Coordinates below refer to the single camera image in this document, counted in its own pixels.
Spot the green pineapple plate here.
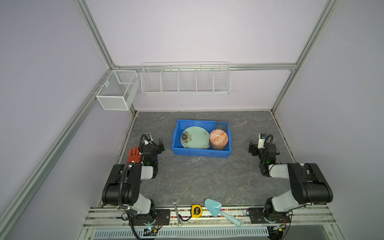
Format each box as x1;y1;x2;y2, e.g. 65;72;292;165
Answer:
181;126;210;150

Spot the orange blue patterned bowl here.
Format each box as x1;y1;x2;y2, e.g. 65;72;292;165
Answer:
210;129;229;148

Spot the red striped bowl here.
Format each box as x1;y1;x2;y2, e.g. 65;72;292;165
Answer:
210;145;228;151

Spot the green glass cup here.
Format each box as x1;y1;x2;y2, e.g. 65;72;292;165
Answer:
215;120;229;132

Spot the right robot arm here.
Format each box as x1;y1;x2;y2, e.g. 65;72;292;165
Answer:
249;134;334;223

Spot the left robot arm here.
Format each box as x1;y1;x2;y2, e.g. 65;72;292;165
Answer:
102;133;165;225

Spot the blue plastic bin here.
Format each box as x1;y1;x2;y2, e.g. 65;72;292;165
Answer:
172;120;232;158

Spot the orange work glove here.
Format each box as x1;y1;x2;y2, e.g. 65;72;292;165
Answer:
127;147;141;164

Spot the white mesh box basket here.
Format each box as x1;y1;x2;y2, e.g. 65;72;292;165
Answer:
96;70;140;111

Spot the yellow tape measure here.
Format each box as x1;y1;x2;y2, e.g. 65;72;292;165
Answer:
191;205;203;218

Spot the teal garden trowel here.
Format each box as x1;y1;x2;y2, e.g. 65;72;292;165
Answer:
205;199;242;227

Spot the silver wrench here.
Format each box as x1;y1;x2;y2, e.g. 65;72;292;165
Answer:
172;200;183;228

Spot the white vent grille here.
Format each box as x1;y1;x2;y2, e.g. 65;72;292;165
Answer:
93;227;270;240

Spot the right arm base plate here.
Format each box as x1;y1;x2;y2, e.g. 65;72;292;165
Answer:
246;207;291;224

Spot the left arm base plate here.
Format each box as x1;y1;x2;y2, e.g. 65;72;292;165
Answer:
131;209;171;226

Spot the white wire shelf basket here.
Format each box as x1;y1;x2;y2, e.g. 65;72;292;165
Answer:
141;62;232;95

